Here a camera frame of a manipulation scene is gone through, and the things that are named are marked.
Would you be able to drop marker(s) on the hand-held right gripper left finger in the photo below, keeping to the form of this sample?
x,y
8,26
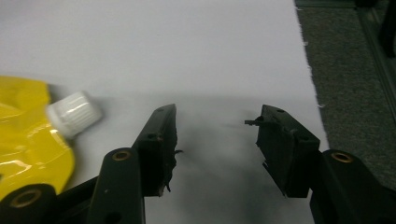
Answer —
x,y
155,149

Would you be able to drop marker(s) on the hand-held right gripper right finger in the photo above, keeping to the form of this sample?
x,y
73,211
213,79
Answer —
x,y
285,149

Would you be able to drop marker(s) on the metal frame rail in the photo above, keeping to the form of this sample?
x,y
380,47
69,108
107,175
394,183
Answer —
x,y
378,62

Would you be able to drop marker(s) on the yellow spout pouch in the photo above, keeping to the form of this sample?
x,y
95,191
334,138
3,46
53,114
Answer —
x,y
31,137

